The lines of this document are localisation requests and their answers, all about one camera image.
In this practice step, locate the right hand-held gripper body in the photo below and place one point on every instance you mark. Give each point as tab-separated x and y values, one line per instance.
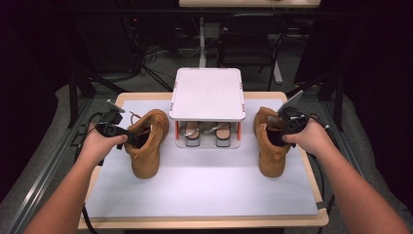
295	123

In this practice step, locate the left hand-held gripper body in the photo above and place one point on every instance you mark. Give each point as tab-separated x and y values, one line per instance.
110	129

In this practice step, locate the tan suede boot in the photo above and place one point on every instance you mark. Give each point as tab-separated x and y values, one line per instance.
147	159
271	159

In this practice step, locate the black heeled sandal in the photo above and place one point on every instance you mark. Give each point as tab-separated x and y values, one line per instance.
192	138
223	138

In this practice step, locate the white shoe rack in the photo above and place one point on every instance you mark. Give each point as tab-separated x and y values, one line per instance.
207	94

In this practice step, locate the person's left hand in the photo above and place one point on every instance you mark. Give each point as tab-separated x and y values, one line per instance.
97	146

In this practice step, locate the person's right hand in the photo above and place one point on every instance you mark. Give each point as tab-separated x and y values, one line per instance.
313	138

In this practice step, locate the black metal stand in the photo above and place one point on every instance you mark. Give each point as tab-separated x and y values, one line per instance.
339	104
73	97

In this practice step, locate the grey tape piece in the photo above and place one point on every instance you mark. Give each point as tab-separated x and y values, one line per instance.
322	205

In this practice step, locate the white table mat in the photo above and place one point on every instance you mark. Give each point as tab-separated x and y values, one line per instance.
201	185

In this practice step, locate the black chair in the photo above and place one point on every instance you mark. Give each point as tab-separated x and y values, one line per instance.
246	42

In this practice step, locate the white background desk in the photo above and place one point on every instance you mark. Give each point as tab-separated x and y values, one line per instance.
202	42

